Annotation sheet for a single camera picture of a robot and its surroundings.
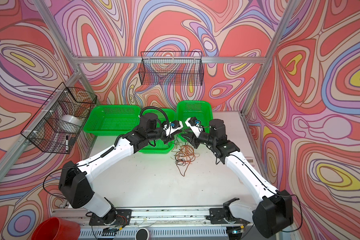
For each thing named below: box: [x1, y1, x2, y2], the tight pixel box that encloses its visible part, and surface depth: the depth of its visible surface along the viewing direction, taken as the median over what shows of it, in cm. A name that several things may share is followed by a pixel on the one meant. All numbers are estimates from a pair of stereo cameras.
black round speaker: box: [135, 227, 149, 240], surface depth 66 cm
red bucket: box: [31, 217, 81, 240], surface depth 62 cm
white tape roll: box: [60, 114, 83, 127], surface depth 75 cm
